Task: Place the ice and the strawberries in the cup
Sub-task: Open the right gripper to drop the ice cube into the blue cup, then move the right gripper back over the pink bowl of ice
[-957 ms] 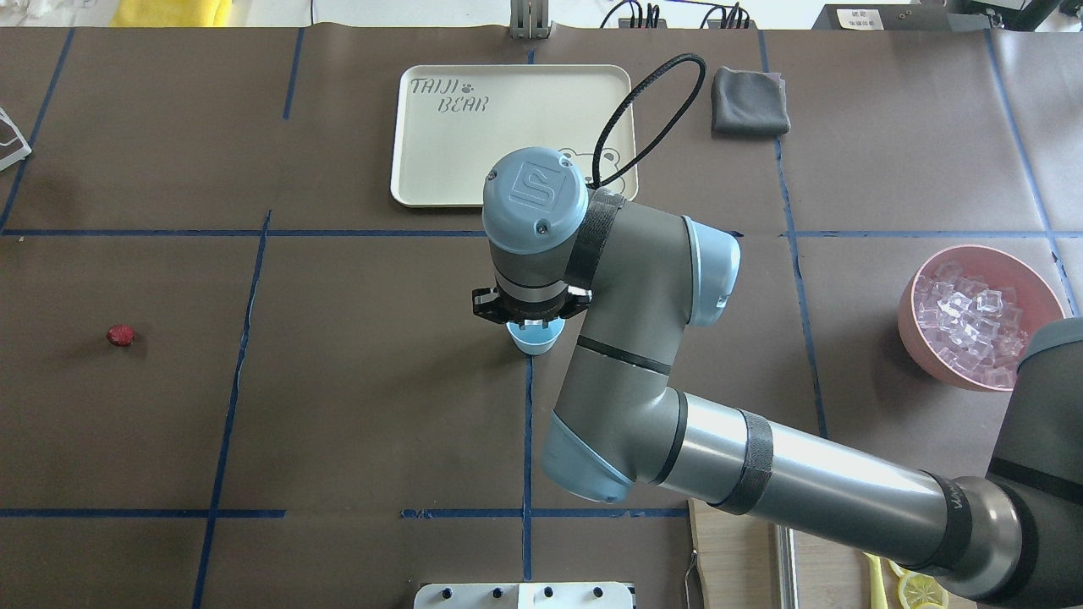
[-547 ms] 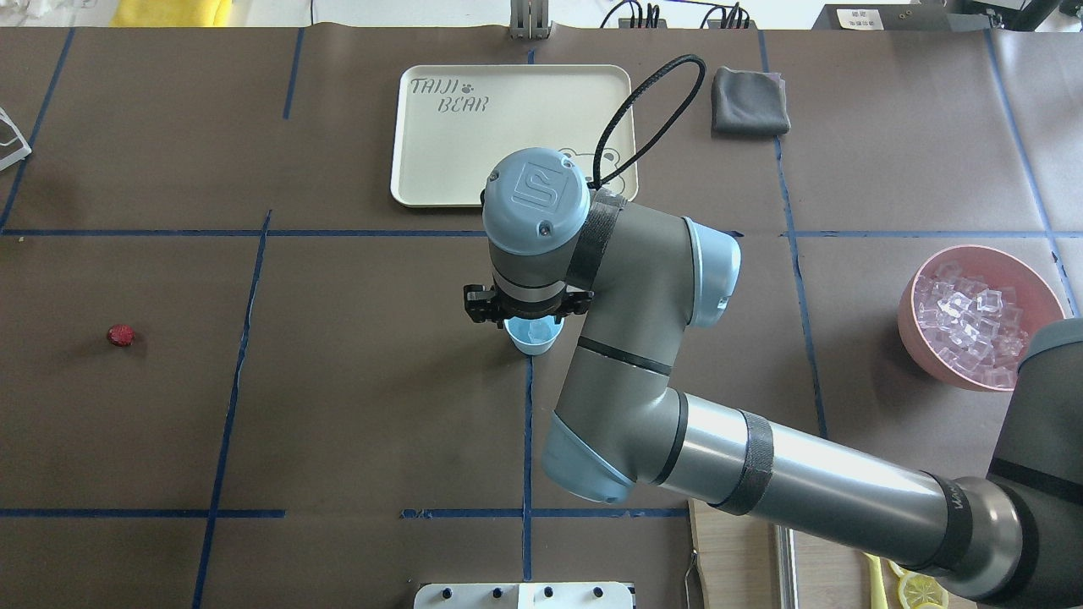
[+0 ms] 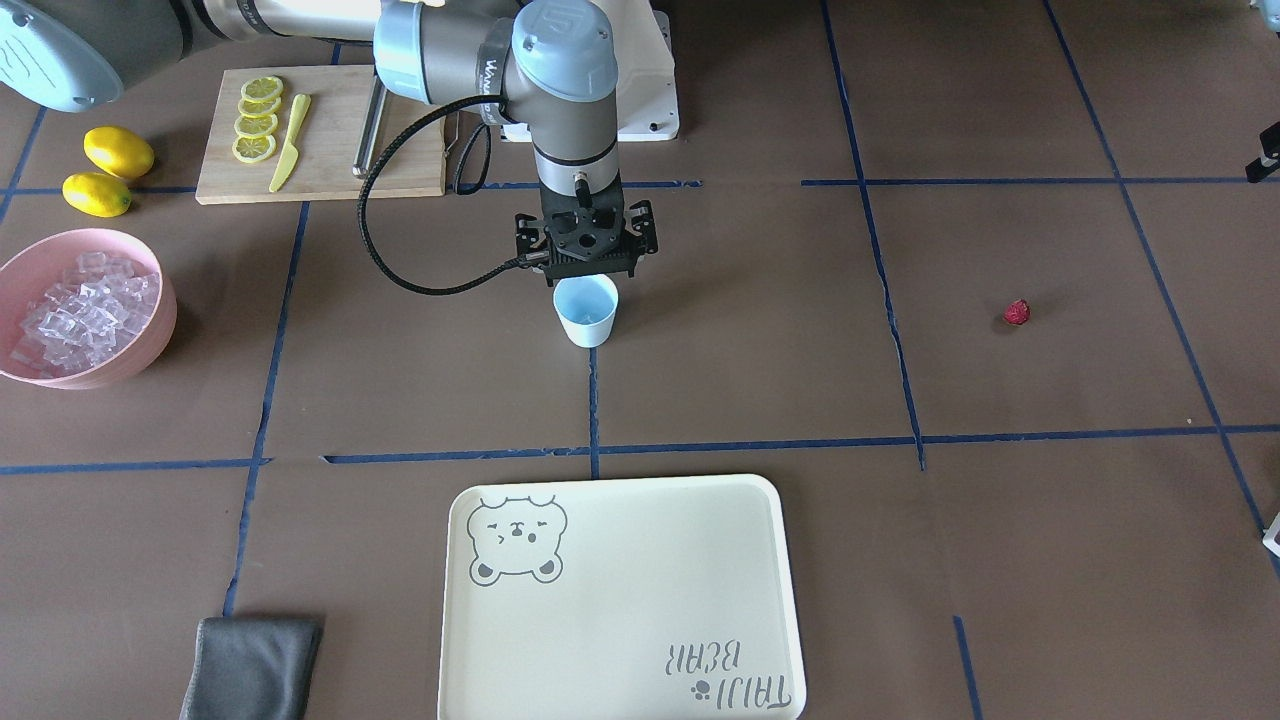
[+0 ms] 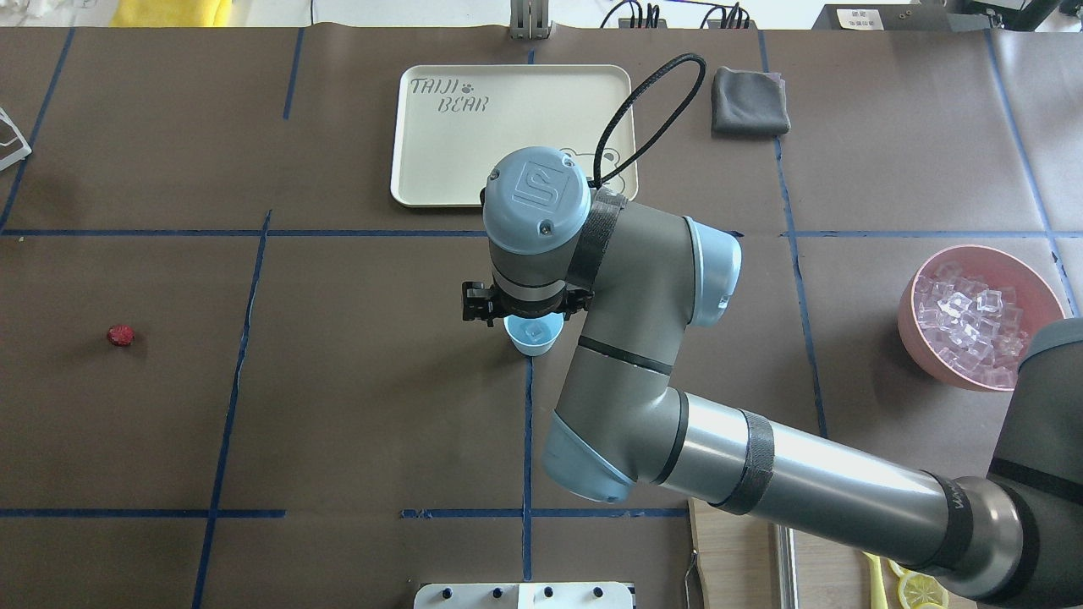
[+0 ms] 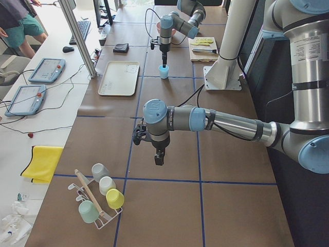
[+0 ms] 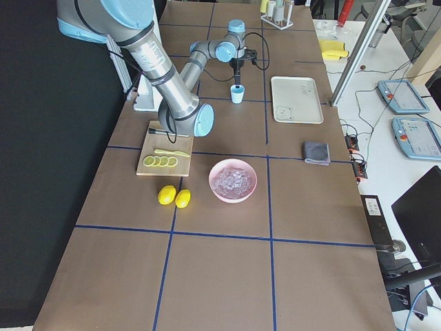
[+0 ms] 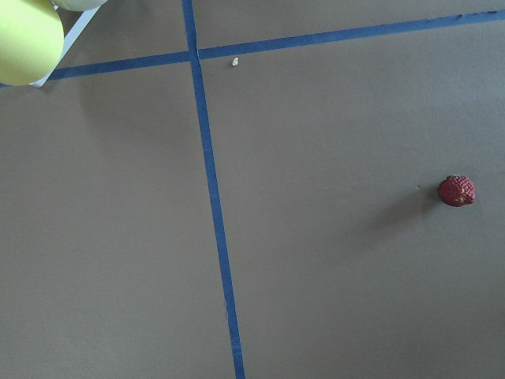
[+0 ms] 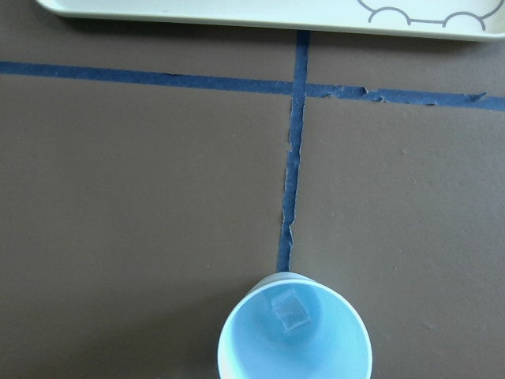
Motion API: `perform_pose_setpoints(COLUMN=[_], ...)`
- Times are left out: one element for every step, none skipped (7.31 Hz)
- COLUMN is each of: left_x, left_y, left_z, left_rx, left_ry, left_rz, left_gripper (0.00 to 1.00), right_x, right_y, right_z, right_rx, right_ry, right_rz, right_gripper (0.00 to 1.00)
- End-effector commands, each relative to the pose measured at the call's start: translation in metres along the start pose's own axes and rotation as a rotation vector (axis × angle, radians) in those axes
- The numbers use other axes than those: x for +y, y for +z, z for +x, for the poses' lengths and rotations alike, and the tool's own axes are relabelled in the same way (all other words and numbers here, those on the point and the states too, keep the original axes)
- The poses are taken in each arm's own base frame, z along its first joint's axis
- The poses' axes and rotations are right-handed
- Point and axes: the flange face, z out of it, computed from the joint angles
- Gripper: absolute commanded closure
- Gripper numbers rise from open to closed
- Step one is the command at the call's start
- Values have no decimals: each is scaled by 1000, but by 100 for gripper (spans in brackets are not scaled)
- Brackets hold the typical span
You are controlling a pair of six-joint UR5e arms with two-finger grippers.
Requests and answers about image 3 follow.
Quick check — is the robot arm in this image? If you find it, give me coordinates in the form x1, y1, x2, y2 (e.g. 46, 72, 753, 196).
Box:
1, 1, 620, 197

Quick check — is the light blue plastic cup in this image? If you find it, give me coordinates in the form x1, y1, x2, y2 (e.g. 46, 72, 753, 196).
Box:
553, 274, 620, 348

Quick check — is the pink bowl of ice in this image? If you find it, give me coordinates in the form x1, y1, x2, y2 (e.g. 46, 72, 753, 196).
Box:
1, 228, 178, 389

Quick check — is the cream bear serving tray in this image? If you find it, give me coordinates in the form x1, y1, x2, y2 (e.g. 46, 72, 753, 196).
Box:
436, 474, 806, 719

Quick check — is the red strawberry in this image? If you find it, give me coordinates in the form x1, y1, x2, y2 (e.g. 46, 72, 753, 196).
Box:
1002, 299, 1032, 327

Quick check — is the yellow plastic knife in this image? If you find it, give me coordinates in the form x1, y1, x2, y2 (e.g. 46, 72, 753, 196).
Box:
268, 94, 312, 193

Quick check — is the wooden cutting board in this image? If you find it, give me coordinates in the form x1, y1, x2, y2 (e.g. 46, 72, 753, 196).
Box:
195, 65, 447, 206

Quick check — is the lemon slice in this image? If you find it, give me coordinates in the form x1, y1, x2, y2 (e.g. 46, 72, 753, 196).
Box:
234, 113, 279, 138
230, 135, 276, 164

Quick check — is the folded grey cloth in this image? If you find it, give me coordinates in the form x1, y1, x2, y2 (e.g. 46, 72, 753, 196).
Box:
179, 616, 323, 719

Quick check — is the upper whole lemon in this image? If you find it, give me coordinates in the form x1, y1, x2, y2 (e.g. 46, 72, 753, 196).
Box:
82, 126, 155, 181

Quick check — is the whole lemon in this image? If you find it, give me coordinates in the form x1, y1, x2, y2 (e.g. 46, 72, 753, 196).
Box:
82, 126, 155, 181
61, 172, 133, 218

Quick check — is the lower whole lemon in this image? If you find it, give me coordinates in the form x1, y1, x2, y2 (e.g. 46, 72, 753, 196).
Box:
61, 172, 133, 218

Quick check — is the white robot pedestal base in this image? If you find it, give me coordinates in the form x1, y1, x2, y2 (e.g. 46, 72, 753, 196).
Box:
509, 1, 680, 142

